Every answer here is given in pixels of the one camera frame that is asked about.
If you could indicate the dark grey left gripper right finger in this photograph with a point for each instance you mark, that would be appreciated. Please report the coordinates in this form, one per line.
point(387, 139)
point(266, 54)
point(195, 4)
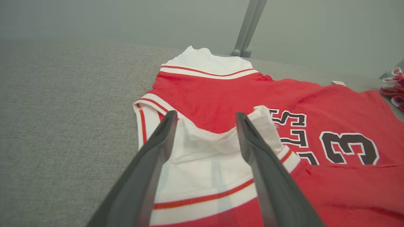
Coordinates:
point(277, 195)

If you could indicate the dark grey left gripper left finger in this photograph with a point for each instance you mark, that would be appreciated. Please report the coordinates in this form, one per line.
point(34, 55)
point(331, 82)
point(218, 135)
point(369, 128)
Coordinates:
point(132, 195)

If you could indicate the red white basketball jersey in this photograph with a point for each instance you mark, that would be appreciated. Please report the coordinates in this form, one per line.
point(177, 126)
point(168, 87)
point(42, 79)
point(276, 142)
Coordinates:
point(221, 97)

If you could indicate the red shorts white trim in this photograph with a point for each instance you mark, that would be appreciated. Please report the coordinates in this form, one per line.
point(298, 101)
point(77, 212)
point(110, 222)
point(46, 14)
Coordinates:
point(396, 91)

